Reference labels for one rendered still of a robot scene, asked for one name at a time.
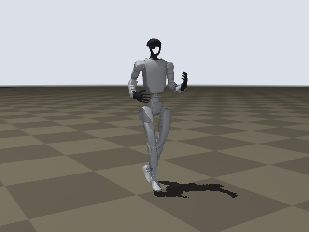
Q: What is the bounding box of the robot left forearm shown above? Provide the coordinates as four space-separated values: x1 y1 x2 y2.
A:
171 84 186 93

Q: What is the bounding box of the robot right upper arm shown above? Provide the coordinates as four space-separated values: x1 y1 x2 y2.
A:
130 61 145 86

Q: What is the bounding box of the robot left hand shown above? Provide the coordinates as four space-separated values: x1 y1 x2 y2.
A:
180 71 188 91

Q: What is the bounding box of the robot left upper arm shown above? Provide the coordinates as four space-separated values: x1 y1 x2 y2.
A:
166 61 175 90

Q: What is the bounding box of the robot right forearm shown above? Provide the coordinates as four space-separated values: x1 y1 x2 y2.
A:
128 80 136 98

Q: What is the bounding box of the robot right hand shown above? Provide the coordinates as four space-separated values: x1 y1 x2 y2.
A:
132 90 150 103

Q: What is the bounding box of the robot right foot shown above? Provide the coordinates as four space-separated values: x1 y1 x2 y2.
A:
150 177 162 192

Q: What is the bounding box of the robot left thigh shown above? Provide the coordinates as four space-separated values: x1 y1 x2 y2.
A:
156 106 171 148

